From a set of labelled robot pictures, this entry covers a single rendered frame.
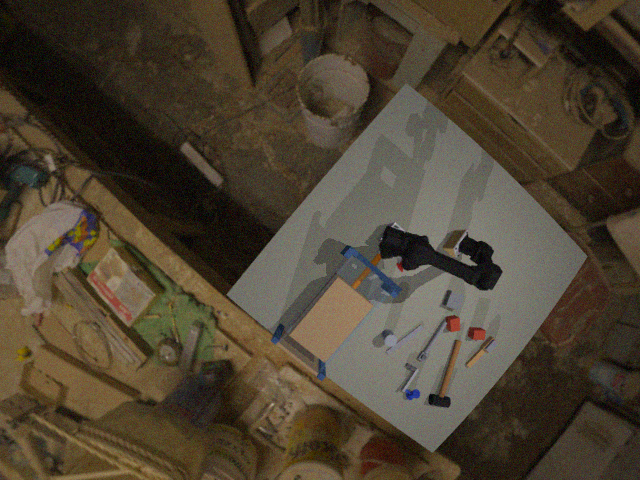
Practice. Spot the grey cylinder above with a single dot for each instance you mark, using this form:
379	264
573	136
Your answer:
389	338

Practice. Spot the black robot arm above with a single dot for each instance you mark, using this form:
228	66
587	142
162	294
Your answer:
419	252

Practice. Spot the black-headed mallet with wooden handle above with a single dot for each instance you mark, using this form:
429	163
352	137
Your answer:
441	399

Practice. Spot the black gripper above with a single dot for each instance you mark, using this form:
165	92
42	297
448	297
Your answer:
390	251

